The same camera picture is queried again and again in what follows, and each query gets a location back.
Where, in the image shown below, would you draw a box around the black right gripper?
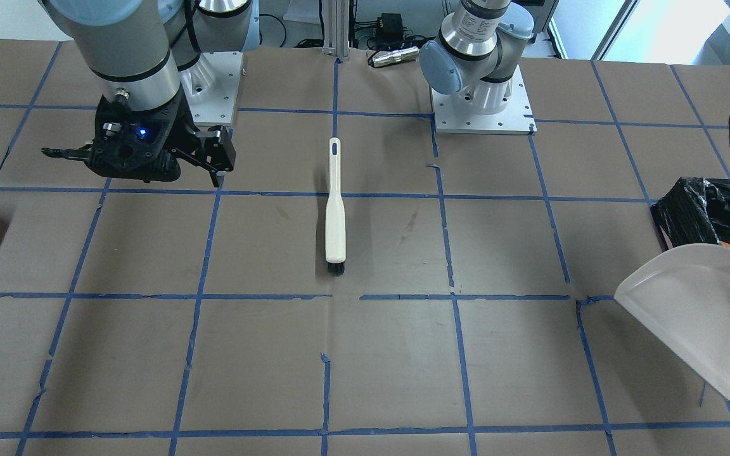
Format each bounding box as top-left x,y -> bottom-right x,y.
41,95 -> 236,188

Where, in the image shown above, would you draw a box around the beige hand brush black bristles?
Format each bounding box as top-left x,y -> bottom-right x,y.
324,137 -> 347,276

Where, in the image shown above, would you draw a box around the beige plastic dustpan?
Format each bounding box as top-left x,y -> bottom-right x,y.
614,243 -> 730,401

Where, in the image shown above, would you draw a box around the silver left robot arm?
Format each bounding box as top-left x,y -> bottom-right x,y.
418,1 -> 535,115

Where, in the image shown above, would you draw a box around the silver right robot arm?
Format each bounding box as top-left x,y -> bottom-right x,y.
41,1 -> 260,187

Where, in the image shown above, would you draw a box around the black power adapter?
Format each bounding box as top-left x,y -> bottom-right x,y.
375,13 -> 404,44

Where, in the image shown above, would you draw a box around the silver metal cylinder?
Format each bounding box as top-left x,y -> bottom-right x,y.
368,46 -> 419,68

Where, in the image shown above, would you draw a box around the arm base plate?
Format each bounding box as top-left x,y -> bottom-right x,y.
179,51 -> 245,128
430,66 -> 538,135

